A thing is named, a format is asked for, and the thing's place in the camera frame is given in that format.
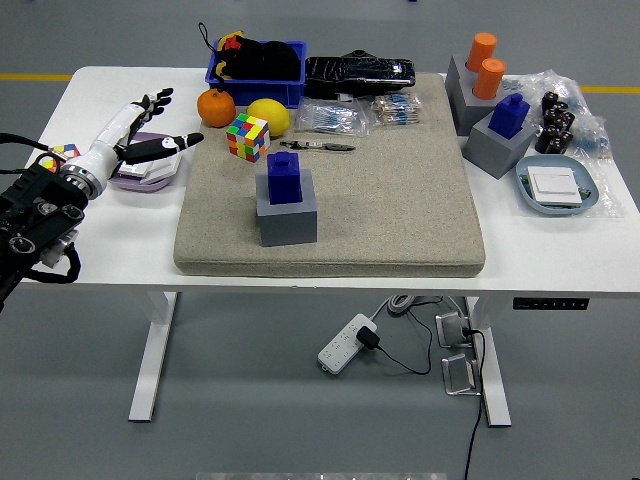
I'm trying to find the flat clear plastic bag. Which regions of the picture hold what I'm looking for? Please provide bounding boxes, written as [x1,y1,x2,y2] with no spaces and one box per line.
[509,149,626,219]

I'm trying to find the white table leg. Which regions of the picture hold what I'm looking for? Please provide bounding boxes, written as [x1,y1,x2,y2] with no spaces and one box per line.
[128,292,180,423]
[462,297,513,428]

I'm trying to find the grey-brown mat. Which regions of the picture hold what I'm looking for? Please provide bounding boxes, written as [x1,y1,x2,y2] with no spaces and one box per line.
[173,72,487,279]

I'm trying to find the black cloth pouch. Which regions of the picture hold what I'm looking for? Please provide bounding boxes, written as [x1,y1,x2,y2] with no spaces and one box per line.
[214,37,303,81]

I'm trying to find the bag of blue resistors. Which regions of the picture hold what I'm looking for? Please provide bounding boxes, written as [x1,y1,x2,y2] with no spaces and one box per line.
[294,97,371,137]

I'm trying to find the black keyboard in plastic wrap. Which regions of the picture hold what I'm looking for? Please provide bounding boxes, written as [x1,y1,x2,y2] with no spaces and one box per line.
[303,49,417,100]

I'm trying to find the white power strip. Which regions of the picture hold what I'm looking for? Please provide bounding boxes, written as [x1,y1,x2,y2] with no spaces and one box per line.
[318,313,379,375]

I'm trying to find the tall grey double holder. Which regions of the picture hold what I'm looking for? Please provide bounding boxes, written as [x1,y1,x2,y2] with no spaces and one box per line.
[444,53,506,137]

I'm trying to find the light blue plate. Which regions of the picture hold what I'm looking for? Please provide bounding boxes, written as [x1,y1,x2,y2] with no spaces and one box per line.
[515,154,601,218]

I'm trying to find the white power cable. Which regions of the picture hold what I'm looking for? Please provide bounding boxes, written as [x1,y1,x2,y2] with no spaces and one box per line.
[369,294,446,321]

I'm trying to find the orange fruit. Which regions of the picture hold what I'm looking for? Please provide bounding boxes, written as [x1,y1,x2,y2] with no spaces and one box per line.
[197,88,237,129]

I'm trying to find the black pen tool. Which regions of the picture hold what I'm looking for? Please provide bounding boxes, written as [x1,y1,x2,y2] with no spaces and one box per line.
[279,140,357,153]

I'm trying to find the white wall switch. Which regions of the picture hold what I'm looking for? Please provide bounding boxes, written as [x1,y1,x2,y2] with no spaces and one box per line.
[527,167,584,206]

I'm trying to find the black table control panel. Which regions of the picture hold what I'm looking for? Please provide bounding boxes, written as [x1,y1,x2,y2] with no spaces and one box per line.
[512,298,590,312]

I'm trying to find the black power adapter with cord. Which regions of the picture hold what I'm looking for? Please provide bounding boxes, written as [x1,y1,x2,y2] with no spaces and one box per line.
[355,304,434,376]

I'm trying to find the large colourful puzzle cube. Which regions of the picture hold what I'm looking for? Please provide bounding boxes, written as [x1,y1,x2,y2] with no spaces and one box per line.
[225,113,272,164]

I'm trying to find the blue seal stamp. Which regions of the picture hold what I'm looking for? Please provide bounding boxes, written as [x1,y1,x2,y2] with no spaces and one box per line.
[266,151,304,205]
[488,93,531,139]

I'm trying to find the orange cylinder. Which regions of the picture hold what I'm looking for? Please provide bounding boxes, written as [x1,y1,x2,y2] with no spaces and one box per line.
[465,32,498,72]
[472,57,508,101]

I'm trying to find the purple tray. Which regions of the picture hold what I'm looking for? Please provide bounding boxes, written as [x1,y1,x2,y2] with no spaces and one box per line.
[107,131,184,194]

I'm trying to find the crumpled clear plastic bag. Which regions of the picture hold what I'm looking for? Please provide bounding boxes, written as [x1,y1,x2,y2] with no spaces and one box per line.
[502,68,614,160]

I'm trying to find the grey cube seal holder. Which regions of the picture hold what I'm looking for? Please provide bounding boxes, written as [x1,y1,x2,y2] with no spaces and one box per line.
[255,169,319,247]
[462,110,543,180]

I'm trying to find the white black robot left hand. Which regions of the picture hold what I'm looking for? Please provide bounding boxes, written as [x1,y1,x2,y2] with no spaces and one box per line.
[73,87,205,190]

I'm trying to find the blue plastic bin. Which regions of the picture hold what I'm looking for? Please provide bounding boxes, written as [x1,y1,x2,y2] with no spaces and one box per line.
[204,39,308,110]

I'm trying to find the green circuit board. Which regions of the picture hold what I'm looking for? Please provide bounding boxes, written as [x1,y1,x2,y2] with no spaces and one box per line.
[518,173,595,201]

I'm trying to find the metal bracket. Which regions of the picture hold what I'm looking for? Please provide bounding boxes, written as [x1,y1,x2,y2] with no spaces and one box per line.
[440,353,482,398]
[434,311,476,350]

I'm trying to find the black strap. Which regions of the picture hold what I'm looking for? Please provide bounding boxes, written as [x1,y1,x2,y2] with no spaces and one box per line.
[198,22,222,57]

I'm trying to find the black floor cable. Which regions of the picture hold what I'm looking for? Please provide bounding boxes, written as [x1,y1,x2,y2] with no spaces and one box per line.
[462,327,489,480]

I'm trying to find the white wall socket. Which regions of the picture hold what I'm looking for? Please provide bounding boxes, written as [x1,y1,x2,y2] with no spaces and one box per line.
[117,149,177,184]

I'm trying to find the small colourful puzzle cube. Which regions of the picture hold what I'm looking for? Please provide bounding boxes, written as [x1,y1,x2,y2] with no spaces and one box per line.
[39,143,80,174]

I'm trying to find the yellow lemon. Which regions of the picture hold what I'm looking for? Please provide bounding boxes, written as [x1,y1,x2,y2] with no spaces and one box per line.
[246,98,292,139]

